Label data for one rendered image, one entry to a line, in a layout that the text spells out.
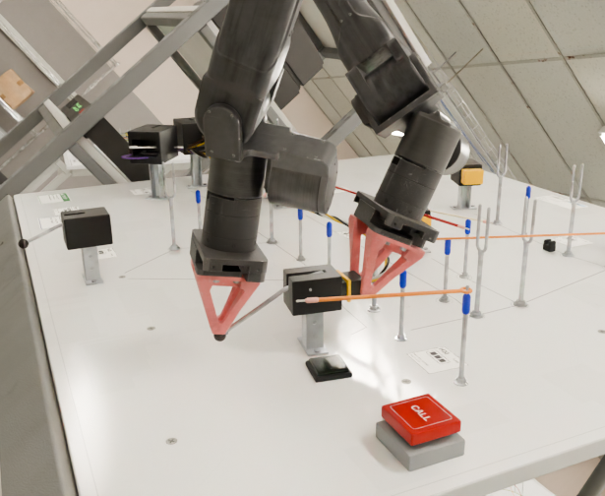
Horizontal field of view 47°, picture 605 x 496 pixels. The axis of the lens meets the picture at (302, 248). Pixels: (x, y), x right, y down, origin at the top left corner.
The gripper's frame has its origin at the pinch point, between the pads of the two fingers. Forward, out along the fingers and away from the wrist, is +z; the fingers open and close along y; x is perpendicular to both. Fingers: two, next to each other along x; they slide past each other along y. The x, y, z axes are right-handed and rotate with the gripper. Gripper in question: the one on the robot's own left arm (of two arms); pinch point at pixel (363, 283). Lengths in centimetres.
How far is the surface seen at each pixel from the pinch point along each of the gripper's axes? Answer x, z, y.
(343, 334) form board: -1.4, 6.9, 1.8
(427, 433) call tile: 1.3, 4.7, -23.7
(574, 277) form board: -35.2, -8.7, 9.5
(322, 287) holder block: 5.5, 1.4, -2.2
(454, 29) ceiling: -180, -99, 374
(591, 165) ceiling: -286, -53, 317
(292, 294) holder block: 8.3, 3.1, -2.2
